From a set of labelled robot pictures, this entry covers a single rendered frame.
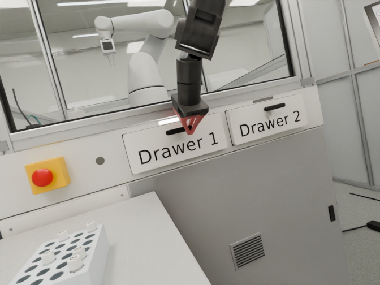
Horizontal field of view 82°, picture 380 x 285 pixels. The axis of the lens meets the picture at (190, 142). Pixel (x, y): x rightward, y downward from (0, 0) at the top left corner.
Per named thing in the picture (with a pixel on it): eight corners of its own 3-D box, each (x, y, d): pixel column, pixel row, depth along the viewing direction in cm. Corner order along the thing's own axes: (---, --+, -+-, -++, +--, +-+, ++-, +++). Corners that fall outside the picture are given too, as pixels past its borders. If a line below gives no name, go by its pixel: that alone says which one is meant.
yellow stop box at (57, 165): (66, 186, 50) (57, 156, 50) (31, 197, 48) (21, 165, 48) (71, 182, 55) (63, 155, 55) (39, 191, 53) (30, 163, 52)
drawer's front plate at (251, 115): (308, 124, 75) (302, 93, 74) (235, 145, 67) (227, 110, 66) (303, 125, 77) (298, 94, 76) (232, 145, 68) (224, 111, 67)
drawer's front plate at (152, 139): (228, 147, 66) (220, 112, 65) (132, 175, 58) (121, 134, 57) (225, 147, 68) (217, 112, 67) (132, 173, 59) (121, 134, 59)
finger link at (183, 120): (194, 122, 64) (195, 93, 58) (204, 136, 59) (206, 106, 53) (172, 127, 62) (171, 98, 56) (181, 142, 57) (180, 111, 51)
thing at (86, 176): (324, 124, 79) (316, 85, 78) (-6, 221, 50) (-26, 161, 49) (216, 132, 170) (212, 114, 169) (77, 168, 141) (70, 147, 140)
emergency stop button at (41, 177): (54, 184, 47) (48, 167, 47) (33, 190, 46) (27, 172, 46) (57, 181, 50) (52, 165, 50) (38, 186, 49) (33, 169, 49)
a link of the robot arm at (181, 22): (178, 18, 41) (221, 33, 42) (184, 9, 50) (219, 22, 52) (164, 76, 49) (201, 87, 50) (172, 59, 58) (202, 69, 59)
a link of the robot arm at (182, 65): (174, 56, 45) (202, 57, 44) (177, 47, 50) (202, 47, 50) (175, 87, 49) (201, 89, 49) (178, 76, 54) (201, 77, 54)
